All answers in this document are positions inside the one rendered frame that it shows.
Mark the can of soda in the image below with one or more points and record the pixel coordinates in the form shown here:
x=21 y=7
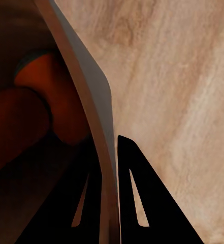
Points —
x=45 y=72
x=24 y=120

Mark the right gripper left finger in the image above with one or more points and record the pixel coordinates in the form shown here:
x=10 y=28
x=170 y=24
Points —
x=52 y=222

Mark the trash can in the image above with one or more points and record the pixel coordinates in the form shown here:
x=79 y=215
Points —
x=25 y=182

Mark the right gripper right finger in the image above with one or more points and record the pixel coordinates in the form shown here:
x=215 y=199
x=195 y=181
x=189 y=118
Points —
x=167 y=222

